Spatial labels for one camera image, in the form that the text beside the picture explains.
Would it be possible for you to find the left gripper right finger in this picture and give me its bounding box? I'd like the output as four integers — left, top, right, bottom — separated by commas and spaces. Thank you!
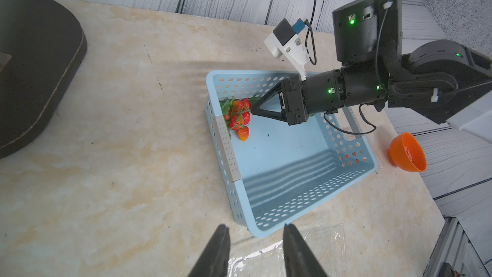
283, 224, 327, 277

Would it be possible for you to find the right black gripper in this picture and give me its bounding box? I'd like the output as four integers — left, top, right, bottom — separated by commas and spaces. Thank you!
251, 65, 386, 125

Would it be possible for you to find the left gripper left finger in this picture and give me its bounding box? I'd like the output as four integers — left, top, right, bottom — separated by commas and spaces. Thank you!
188, 224, 231, 277

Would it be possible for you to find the clear clamshell container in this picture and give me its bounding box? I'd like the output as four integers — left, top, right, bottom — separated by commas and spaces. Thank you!
226, 222, 347, 277

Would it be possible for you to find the light blue plastic basket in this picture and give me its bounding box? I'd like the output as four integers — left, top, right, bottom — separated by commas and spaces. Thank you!
205, 70, 377, 237

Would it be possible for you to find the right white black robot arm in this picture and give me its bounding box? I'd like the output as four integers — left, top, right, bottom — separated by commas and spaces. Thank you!
252, 0, 491, 141

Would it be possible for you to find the strawberry cluster left basket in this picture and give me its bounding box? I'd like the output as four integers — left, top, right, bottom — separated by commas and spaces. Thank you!
220, 97, 259, 142

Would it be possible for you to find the orange plastic bowl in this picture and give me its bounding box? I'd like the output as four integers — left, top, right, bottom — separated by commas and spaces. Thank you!
387, 133, 427, 173

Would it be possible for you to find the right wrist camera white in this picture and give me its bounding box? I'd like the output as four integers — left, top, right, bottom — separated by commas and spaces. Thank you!
264, 19, 310, 81

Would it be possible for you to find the bronze wire glass rack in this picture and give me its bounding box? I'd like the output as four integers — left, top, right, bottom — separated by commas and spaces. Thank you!
1, 0, 87, 158

